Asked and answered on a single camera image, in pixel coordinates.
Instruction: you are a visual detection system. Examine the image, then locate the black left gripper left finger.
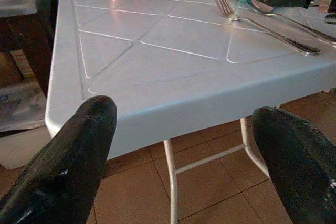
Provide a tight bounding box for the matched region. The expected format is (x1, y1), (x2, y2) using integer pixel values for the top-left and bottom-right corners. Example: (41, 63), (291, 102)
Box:
(0, 95), (118, 224)

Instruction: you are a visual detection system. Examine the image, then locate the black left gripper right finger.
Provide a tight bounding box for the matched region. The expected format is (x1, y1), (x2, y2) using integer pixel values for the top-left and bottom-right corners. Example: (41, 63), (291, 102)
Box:
(252, 106), (336, 224)

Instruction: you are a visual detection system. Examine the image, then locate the silver metal spoon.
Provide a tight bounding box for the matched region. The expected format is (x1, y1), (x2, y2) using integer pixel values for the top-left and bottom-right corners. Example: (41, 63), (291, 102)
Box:
(251, 0), (336, 46)

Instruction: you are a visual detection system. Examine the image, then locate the silver metal fork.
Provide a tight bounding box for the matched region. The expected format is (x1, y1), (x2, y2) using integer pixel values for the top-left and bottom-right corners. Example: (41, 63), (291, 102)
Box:
(213, 0), (322, 56)

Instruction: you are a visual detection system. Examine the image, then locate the white flat board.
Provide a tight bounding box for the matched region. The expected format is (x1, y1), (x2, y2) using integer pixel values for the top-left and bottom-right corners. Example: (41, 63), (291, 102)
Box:
(0, 129), (53, 170)

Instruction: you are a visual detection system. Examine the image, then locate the clear plastic bag with papers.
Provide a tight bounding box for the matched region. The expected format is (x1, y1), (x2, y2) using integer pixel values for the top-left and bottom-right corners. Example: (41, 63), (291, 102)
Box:
(0, 81), (50, 133)

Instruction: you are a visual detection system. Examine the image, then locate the brown cardboard box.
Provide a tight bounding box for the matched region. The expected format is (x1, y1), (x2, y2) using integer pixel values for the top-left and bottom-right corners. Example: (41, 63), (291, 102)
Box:
(0, 50), (36, 87)

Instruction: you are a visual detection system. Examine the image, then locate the white metal table leg frame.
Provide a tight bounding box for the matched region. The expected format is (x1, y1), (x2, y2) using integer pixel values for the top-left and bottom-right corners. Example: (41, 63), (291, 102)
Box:
(162, 116), (271, 224)

